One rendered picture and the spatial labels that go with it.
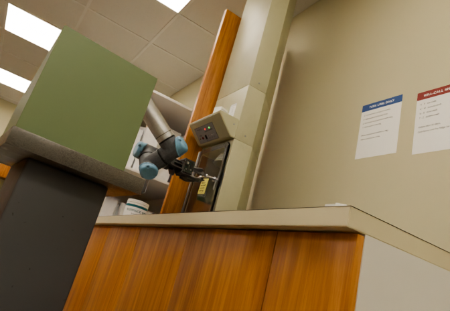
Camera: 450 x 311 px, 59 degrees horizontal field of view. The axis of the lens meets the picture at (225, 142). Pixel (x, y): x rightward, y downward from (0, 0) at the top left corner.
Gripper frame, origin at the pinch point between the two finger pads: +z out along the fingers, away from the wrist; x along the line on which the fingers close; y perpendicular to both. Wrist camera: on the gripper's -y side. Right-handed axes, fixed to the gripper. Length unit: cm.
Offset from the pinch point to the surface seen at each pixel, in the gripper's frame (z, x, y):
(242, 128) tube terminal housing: 8.2, 27.4, 10.8
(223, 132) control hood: 1.1, 23.0, 6.6
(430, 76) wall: 49, 54, 79
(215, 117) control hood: -4.5, 28.6, 5.8
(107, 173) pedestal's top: -58, -28, 72
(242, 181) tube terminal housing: 16.0, 2.7, 10.8
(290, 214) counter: -24, -27, 99
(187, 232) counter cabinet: -21, -32, 46
